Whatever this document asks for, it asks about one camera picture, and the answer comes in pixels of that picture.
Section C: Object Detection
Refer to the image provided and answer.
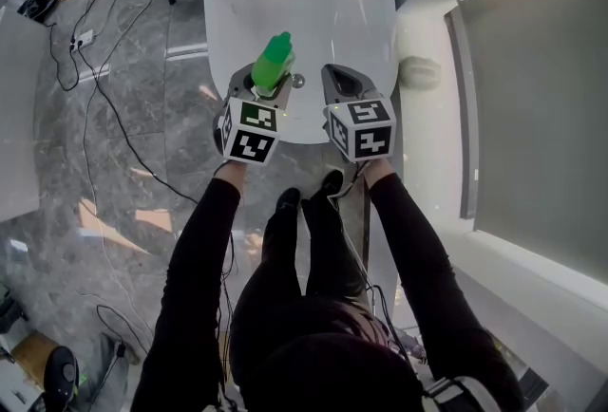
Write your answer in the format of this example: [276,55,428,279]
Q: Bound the white power strip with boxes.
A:
[69,29,97,52]

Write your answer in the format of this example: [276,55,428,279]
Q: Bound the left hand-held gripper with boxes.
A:
[213,63,295,167]

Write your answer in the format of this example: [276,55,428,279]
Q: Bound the person's black shoe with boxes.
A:
[319,169,345,199]
[275,187,302,213]

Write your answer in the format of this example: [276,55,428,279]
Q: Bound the green cleaner bottle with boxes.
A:
[251,30,297,100]

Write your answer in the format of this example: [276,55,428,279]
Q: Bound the person's black left shoe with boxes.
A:
[275,187,302,213]

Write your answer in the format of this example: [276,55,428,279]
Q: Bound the white cabinet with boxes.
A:
[0,5,54,223]

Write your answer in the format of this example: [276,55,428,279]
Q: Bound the black floor cable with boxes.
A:
[47,0,200,206]

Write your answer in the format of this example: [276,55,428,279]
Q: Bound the person's left forearm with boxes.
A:
[129,159,249,412]

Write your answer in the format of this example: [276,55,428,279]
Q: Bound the person's black right shoe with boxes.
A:
[319,169,345,199]

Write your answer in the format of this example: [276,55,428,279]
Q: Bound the grey roller blind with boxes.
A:
[444,0,608,288]

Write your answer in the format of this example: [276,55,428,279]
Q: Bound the black round device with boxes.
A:
[42,345,82,412]

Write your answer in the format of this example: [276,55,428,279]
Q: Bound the black robot vacuum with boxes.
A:
[17,0,63,25]

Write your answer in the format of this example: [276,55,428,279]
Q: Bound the person's right forearm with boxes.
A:
[362,158,524,412]

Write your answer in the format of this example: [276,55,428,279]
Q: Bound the person's black trousers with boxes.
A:
[229,191,425,412]

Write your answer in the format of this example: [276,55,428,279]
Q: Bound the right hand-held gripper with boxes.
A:
[320,63,398,163]

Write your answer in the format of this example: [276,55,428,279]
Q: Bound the white floor cable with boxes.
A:
[75,47,154,349]

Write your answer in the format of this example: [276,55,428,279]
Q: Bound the grey shoulder strap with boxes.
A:
[421,373,482,412]

